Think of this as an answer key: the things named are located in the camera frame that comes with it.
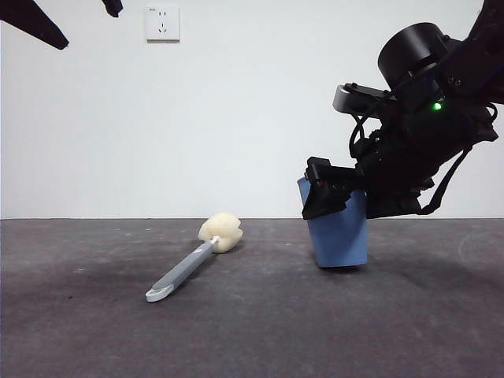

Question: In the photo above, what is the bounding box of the blue ribbed plastic cup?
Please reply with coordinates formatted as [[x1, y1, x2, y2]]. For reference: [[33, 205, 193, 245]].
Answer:
[[296, 176, 369, 269]]

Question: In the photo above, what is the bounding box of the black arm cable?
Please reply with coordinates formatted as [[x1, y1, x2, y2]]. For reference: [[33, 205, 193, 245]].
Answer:
[[417, 106, 499, 216]]

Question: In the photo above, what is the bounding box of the white wall socket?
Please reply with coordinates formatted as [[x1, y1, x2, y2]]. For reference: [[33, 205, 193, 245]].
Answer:
[[146, 6, 181, 43]]

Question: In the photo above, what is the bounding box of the grey cup brush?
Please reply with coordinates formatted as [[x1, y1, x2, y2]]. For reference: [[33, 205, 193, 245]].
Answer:
[[144, 211, 244, 303]]

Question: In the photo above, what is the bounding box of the black camera cable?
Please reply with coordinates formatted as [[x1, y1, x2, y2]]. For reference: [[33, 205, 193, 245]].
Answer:
[[349, 100, 391, 158]]

